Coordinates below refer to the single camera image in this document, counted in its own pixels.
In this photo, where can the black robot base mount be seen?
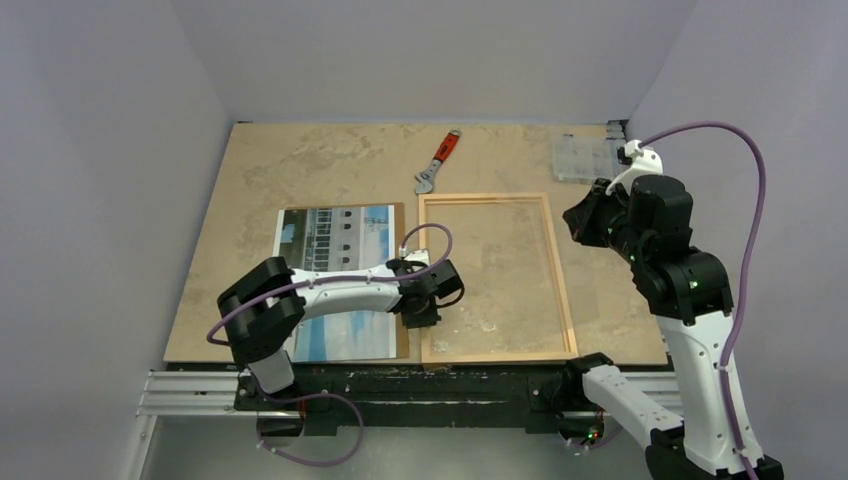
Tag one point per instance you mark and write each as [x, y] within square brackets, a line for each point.
[536, 398]

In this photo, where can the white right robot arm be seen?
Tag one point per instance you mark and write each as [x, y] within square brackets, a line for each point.
[647, 223]

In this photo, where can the building photo print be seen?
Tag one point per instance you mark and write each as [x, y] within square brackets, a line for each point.
[338, 232]

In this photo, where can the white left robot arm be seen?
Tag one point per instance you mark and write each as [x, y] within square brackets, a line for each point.
[263, 308]

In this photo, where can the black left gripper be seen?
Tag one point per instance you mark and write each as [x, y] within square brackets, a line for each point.
[427, 318]

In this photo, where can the light wooden picture frame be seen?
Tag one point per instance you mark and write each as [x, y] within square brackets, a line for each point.
[515, 307]

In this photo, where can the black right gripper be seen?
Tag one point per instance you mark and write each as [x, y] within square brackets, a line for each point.
[587, 216]

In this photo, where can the grey adjustable wrench red handle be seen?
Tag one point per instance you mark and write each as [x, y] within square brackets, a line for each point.
[425, 180]

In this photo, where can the clear plastic organizer box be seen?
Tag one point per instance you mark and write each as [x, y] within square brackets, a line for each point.
[582, 159]

